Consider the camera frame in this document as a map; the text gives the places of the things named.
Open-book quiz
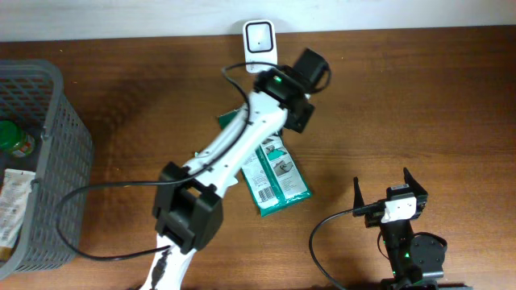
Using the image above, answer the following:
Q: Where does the green glove package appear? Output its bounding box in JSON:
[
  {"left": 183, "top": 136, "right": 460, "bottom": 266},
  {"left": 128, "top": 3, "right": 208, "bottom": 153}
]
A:
[{"left": 241, "top": 133, "right": 312, "bottom": 217}]

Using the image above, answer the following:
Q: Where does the white cream tube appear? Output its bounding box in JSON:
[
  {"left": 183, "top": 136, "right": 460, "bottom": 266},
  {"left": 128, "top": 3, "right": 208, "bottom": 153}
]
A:
[{"left": 1, "top": 169, "right": 35, "bottom": 262}]

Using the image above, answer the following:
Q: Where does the white barcode scanner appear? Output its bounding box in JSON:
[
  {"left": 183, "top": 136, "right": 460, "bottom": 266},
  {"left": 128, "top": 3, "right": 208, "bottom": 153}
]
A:
[{"left": 242, "top": 19, "right": 277, "bottom": 74}]

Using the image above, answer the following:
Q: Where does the green lid seasoning jar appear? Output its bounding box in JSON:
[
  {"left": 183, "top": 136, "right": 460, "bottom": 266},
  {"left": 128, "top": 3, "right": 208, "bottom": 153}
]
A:
[{"left": 1, "top": 120, "right": 36, "bottom": 158}]

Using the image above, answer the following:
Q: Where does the grey plastic basket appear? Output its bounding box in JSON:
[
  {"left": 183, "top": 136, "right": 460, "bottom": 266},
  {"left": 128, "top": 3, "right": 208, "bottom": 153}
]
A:
[{"left": 1, "top": 60, "right": 94, "bottom": 279}]

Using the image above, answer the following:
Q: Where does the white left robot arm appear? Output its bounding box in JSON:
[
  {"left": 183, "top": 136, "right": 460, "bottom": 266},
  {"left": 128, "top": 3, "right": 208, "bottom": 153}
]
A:
[{"left": 142, "top": 48, "right": 331, "bottom": 289}]

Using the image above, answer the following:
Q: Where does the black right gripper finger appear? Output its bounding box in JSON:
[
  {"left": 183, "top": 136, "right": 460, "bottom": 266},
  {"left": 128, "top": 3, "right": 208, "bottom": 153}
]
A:
[
  {"left": 403, "top": 168, "right": 428, "bottom": 197},
  {"left": 352, "top": 176, "right": 364, "bottom": 217}
]

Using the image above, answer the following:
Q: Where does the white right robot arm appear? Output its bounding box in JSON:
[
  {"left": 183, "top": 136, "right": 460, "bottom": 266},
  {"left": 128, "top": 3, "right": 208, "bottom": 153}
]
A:
[{"left": 352, "top": 168, "right": 469, "bottom": 290}]

